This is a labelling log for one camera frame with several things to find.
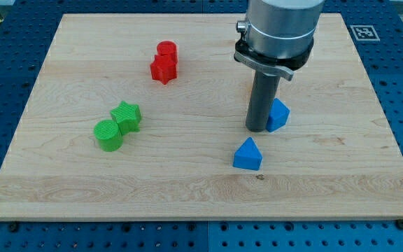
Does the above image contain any blue triangle block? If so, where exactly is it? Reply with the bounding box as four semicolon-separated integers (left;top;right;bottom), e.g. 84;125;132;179
232;137;263;171

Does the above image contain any white fiducial marker tag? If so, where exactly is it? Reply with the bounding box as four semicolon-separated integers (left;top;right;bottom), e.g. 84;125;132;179
350;24;380;41

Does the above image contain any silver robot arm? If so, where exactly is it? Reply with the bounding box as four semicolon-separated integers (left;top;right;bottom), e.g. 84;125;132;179
234;0;325;81

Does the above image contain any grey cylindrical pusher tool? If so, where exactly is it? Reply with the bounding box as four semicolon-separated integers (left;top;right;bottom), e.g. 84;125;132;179
246;71;280;132

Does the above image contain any green cylinder block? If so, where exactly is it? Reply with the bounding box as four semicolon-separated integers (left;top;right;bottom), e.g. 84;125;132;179
93;120;123;152

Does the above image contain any wooden board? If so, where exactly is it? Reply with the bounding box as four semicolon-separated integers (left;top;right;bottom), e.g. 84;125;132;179
0;13;403;222

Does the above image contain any red star block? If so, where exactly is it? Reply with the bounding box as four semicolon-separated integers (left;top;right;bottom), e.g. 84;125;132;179
150;55;177;85

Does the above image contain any blue pentagon block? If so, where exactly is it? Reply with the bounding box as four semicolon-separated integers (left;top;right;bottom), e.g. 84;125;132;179
266;98;290;132

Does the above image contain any green star block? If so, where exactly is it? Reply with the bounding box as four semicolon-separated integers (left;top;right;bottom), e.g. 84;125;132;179
110;101;142;135

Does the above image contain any red cylinder block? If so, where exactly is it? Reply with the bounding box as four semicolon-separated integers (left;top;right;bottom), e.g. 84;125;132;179
157;41;178;64

